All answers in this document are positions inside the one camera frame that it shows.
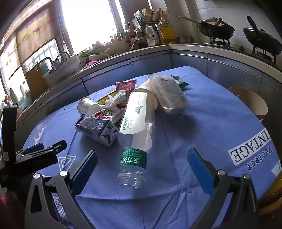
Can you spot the blue printed tablecloth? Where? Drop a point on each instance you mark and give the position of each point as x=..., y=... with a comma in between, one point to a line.
x=198, y=136

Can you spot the grey thermos bottle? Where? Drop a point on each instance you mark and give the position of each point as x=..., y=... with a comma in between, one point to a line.
x=12, y=95

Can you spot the yellow stool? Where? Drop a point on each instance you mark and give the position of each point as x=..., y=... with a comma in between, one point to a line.
x=272, y=196

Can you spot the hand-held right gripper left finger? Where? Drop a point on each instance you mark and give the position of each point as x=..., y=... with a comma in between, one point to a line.
x=84, y=171

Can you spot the yellow flat box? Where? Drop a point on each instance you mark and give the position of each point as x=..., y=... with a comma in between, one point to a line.
x=102, y=101

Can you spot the red snack packet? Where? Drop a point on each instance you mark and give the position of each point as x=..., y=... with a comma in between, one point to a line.
x=125, y=85

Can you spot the person's left forearm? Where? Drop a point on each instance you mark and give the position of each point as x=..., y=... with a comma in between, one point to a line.
x=11, y=211

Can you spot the white yogurt cup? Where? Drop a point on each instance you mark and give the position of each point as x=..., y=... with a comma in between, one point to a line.
x=86, y=105

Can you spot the green packet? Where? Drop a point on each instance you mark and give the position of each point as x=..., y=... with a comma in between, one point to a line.
x=181, y=83

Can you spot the clear plastic bottle green label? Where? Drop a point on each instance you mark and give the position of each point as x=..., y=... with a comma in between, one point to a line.
x=133, y=158

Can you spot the white plastic jug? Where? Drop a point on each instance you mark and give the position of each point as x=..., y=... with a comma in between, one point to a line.
x=151, y=36

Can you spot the black wok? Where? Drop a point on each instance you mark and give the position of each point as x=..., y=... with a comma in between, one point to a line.
x=217, y=29

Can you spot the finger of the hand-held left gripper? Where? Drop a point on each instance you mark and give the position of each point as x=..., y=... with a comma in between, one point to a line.
x=33, y=148
x=47, y=152

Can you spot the brown paper bag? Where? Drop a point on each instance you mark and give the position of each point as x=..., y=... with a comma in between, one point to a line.
x=246, y=103
x=36, y=81

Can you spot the gas stove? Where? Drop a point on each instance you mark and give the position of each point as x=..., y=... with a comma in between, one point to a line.
x=240, y=47

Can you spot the large paper cup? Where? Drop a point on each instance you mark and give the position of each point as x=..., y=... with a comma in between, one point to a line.
x=135, y=110

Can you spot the white crumpled tissue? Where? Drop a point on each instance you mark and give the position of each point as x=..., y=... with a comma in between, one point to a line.
x=115, y=98

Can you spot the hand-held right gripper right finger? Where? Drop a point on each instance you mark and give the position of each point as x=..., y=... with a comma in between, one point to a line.
x=200, y=171

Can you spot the pile of snack bags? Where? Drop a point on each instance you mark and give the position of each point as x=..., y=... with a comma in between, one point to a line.
x=149, y=15

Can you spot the purple plastic bag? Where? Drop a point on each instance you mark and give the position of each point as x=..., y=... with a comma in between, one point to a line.
x=92, y=64

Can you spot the white basin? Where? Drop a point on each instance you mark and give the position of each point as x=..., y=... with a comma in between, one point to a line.
x=65, y=69

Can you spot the yellow cooking oil bottle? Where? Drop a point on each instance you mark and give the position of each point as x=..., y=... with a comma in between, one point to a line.
x=166, y=33

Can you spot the black frying pan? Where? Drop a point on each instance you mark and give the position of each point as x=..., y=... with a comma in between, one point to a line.
x=262, y=38

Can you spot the white radish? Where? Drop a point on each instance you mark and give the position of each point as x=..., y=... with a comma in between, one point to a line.
x=95, y=57

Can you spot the printed roller blind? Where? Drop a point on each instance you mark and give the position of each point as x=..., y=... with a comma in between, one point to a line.
x=36, y=33

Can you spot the curved metal faucet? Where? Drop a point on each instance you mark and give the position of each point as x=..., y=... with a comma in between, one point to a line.
x=46, y=60
x=62, y=56

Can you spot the blue and white milk carton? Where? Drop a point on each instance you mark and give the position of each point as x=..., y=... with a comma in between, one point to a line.
x=97, y=130

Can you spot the red and white packet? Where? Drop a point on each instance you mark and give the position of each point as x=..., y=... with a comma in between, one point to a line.
x=105, y=113

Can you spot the clear plastic bag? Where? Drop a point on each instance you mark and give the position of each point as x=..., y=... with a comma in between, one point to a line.
x=169, y=94

